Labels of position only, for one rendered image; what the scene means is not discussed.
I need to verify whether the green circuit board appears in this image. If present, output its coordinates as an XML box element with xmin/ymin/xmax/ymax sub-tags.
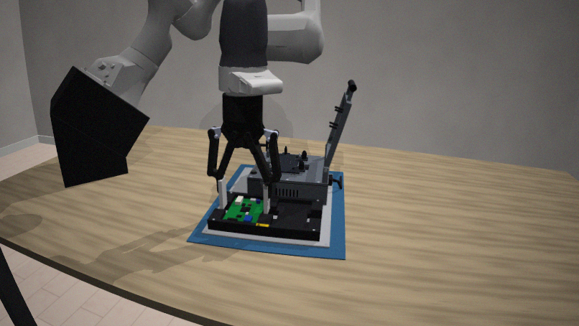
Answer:
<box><xmin>223</xmin><ymin>196</ymin><xmax>264</xmax><ymax>223</ymax></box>

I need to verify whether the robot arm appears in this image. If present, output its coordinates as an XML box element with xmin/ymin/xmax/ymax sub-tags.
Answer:
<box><xmin>79</xmin><ymin>0</ymin><xmax>325</xmax><ymax>108</ymax></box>

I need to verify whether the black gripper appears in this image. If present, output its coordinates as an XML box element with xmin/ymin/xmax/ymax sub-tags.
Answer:
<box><xmin>207</xmin><ymin>93</ymin><xmax>282</xmax><ymax>214</ymax></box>

